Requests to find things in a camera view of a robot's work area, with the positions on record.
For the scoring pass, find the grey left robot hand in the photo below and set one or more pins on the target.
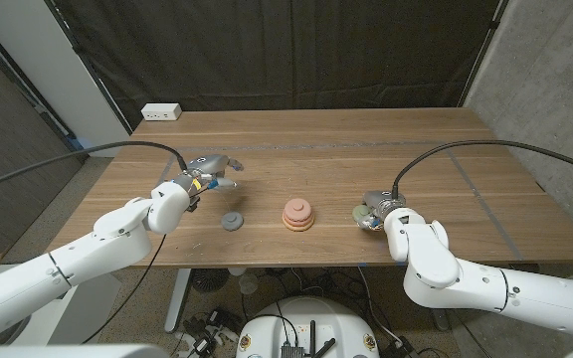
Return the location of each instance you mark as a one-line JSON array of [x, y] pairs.
[[209, 163]]

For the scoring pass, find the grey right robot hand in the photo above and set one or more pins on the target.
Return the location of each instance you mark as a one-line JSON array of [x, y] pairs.
[[383, 201]]

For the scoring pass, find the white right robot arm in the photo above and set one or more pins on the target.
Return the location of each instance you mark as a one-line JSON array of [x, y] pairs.
[[465, 283]]

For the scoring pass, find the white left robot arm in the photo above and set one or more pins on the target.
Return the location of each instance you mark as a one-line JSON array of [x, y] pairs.
[[92, 248]]

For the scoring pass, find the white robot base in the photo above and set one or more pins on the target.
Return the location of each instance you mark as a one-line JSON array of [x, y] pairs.
[[311, 313]]

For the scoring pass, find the white power strip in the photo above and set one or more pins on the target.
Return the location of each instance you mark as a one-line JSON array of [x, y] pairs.
[[161, 111]]

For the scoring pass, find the grey tape outline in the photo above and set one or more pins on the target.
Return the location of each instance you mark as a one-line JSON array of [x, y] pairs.
[[316, 146]]

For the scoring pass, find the black floor fan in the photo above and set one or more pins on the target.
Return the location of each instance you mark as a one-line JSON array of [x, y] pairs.
[[210, 280]]

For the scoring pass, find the clear plastic cup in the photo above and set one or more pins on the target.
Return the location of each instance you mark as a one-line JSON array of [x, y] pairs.
[[248, 283]]

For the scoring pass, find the grey table leg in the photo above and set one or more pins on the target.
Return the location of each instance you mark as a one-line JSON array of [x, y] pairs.
[[441, 320]]

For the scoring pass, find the white table leg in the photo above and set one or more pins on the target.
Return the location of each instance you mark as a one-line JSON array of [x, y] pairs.
[[177, 298]]

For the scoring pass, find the black backdrop curtain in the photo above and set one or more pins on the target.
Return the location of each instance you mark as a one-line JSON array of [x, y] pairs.
[[291, 50]]

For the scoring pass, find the black floor power strip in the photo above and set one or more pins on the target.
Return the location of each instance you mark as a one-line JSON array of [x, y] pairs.
[[401, 348]]

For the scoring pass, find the black power adapter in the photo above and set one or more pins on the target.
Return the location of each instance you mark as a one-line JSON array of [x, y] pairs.
[[202, 345]]

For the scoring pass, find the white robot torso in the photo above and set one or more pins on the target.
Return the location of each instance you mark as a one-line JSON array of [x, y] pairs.
[[67, 352]]

